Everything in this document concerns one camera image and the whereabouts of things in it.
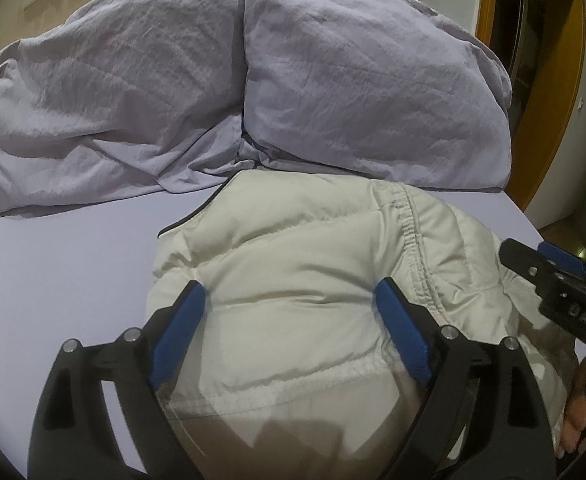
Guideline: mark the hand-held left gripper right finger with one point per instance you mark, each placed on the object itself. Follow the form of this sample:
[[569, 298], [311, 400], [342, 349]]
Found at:
[[400, 322]]

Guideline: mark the lavender pillow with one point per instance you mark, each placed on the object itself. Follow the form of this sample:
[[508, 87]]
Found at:
[[363, 75], [108, 90]]

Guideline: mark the wooden door frame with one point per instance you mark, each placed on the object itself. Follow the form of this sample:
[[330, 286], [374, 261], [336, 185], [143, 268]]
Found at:
[[548, 110]]

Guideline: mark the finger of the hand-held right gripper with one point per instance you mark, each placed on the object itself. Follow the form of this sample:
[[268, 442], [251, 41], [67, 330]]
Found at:
[[563, 257], [520, 257]]

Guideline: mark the cream puffer jacket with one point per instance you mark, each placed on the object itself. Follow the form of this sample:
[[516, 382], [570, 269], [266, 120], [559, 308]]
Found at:
[[298, 260]]

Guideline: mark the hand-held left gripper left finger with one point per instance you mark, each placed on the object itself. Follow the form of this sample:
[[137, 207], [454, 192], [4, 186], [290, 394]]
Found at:
[[180, 322]]

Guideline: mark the person's right hand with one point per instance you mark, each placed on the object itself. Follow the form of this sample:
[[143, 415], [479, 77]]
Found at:
[[575, 415]]

